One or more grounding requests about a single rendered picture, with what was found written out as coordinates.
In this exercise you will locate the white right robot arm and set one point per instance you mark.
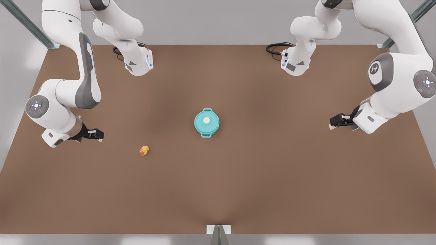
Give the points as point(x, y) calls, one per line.
point(64, 92)

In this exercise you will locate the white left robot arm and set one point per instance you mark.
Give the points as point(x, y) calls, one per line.
point(395, 92)

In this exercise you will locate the yellow red potato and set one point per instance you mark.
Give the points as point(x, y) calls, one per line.
point(144, 150)

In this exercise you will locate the teal pot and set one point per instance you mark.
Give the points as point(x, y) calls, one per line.
point(207, 128)

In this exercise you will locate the teal pot lid white knob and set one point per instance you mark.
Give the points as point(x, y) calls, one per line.
point(206, 120)

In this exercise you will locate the silver frame post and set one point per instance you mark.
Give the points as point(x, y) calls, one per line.
point(30, 23)
point(403, 25)
point(218, 234)

